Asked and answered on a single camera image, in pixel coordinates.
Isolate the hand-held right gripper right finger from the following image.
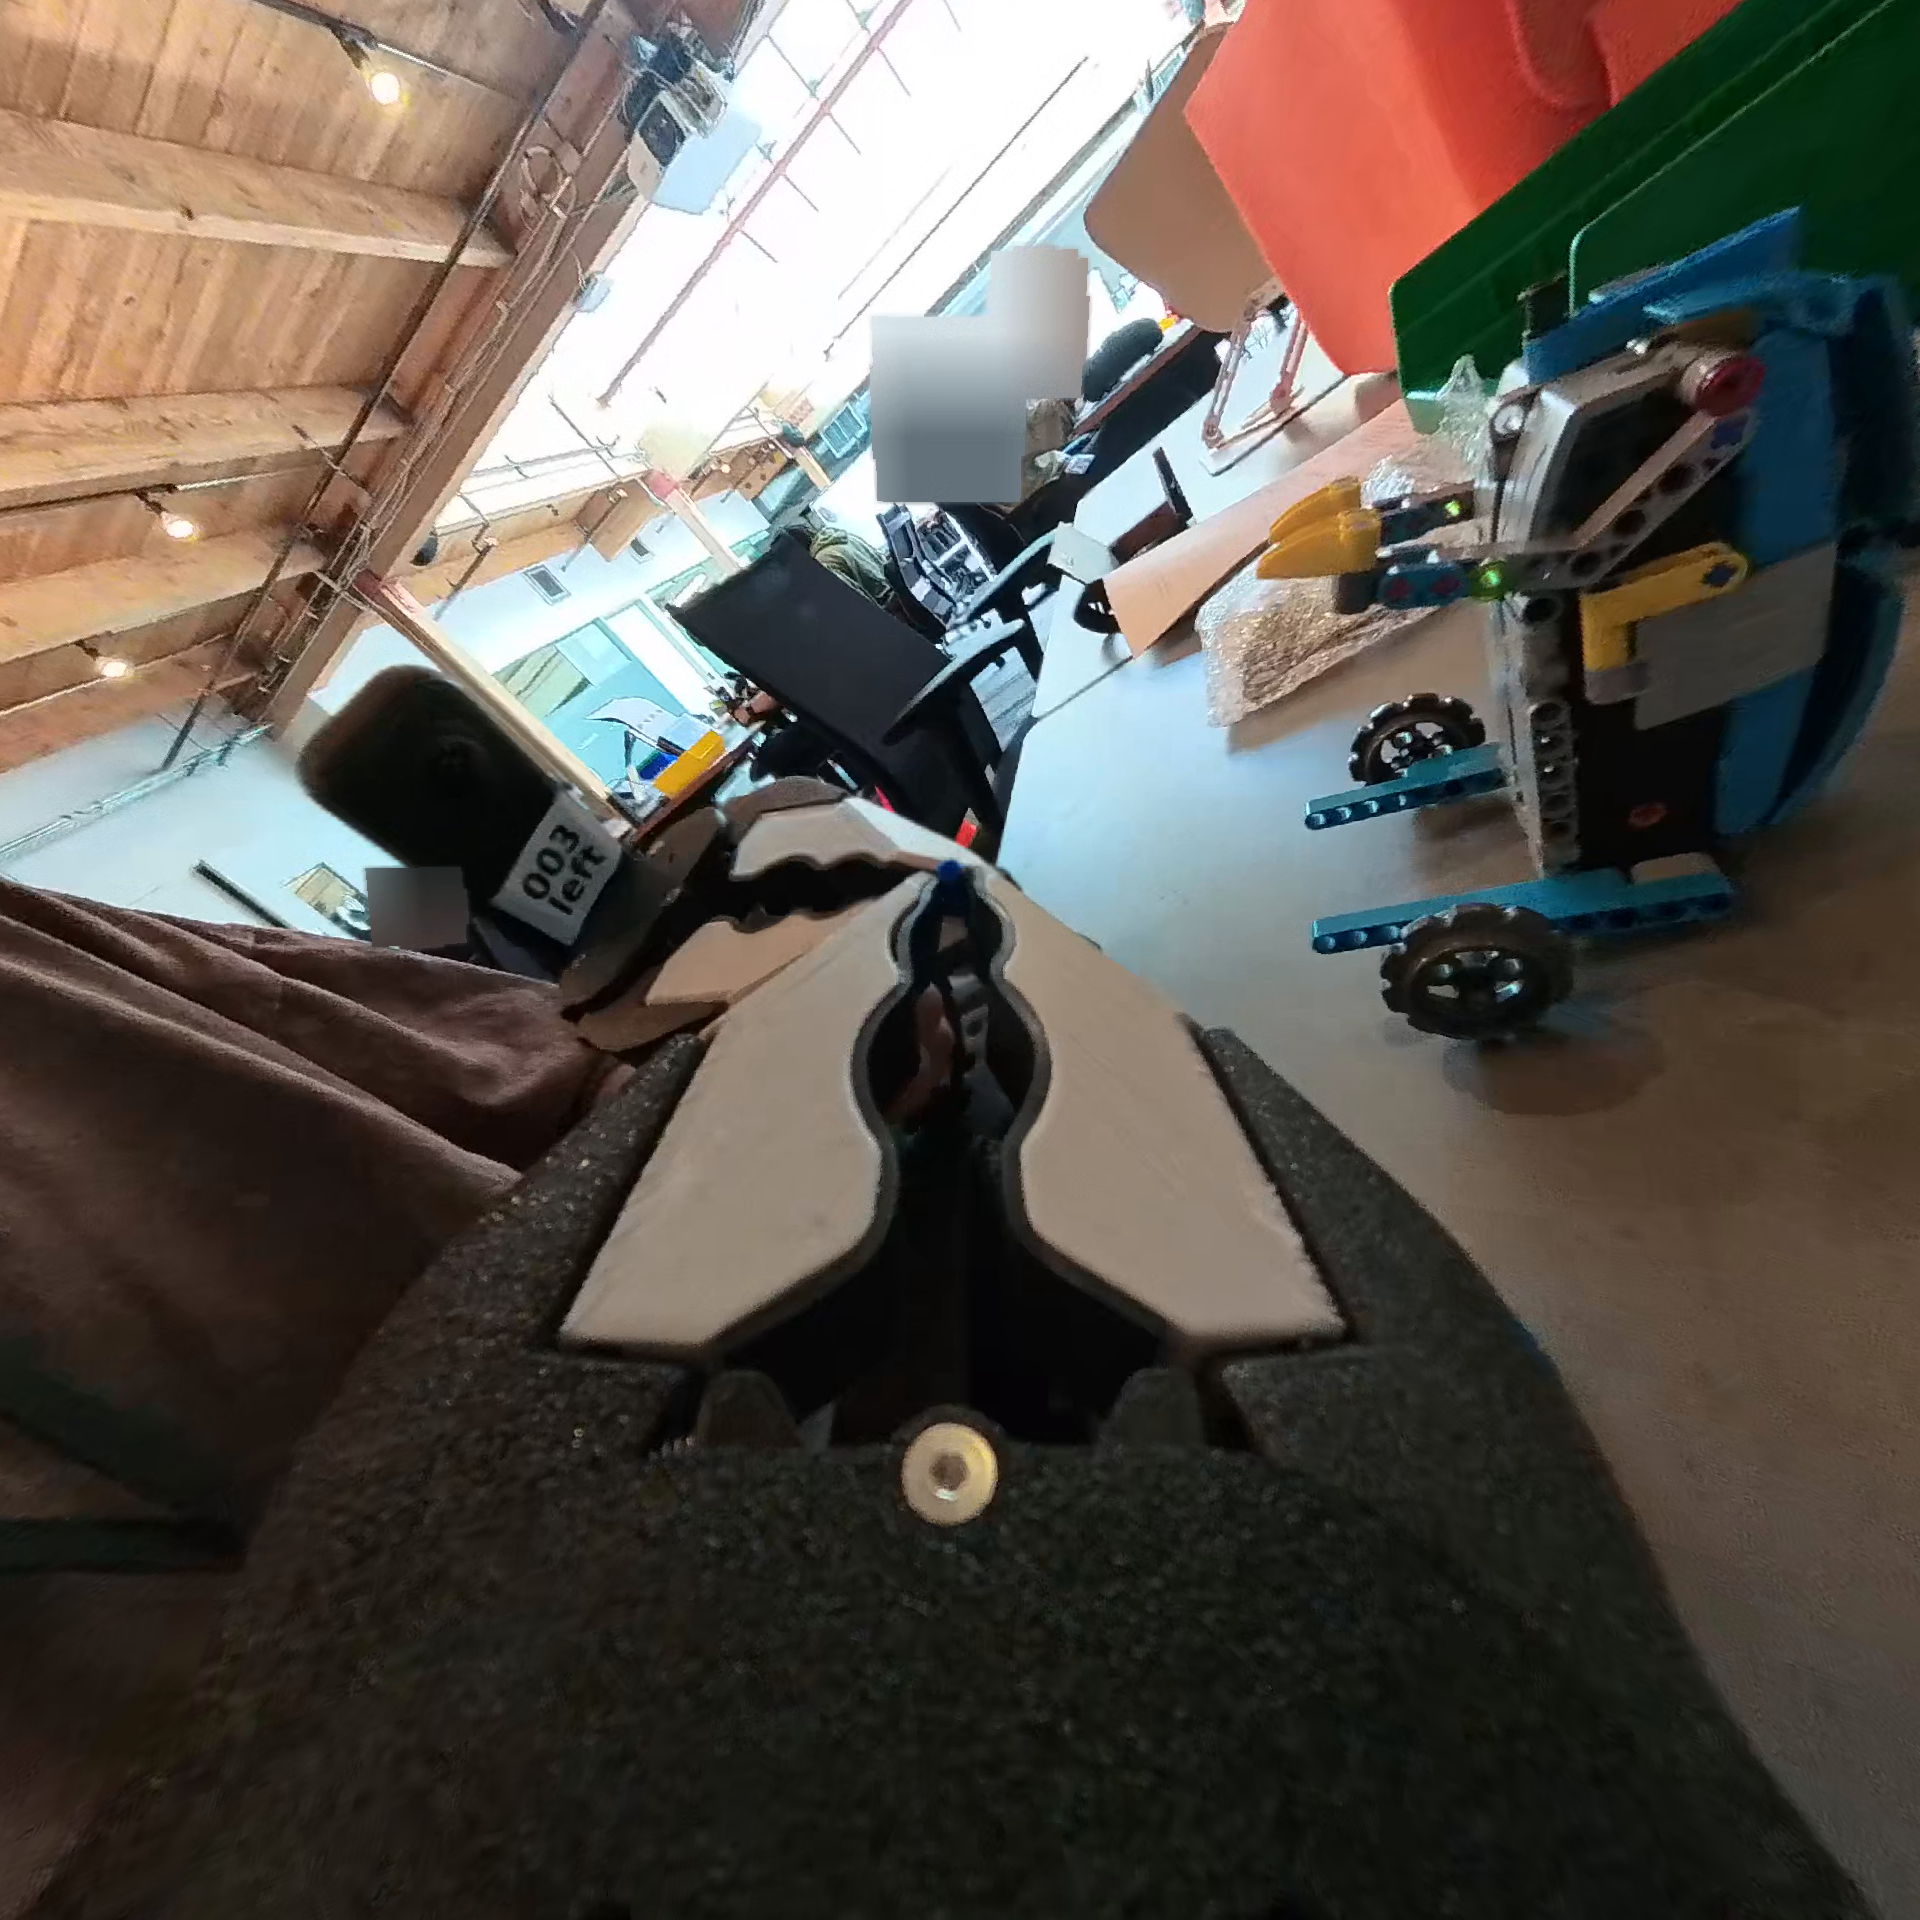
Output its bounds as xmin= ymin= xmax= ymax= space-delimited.
xmin=969 ymin=870 xmax=1351 ymax=1363

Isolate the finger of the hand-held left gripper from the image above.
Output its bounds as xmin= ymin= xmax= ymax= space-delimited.
xmin=645 ymin=885 xmax=905 ymax=1039
xmin=727 ymin=790 xmax=984 ymax=903

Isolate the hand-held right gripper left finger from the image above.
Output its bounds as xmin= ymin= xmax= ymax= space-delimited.
xmin=554 ymin=870 xmax=922 ymax=1370

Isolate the small blue connector piece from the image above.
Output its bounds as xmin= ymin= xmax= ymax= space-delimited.
xmin=908 ymin=860 xmax=984 ymax=999

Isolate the grey desk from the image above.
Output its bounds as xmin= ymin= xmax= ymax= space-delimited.
xmin=997 ymin=374 xmax=1920 ymax=1920

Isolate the person's left hand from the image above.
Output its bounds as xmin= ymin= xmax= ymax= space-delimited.
xmin=900 ymin=989 xmax=975 ymax=1119

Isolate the black office chair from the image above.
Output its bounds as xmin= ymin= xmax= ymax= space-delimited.
xmin=666 ymin=527 xmax=1058 ymax=860

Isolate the large bubble wrap bag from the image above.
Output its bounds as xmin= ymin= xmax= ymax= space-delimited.
xmin=1197 ymin=576 xmax=1449 ymax=731

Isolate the blue toy robot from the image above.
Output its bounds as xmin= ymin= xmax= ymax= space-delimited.
xmin=1257 ymin=210 xmax=1920 ymax=1047

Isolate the white ceiling unit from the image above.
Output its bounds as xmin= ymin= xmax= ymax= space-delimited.
xmin=625 ymin=66 xmax=770 ymax=215

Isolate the orange sofa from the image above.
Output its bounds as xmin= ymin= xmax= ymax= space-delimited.
xmin=1182 ymin=0 xmax=1749 ymax=378

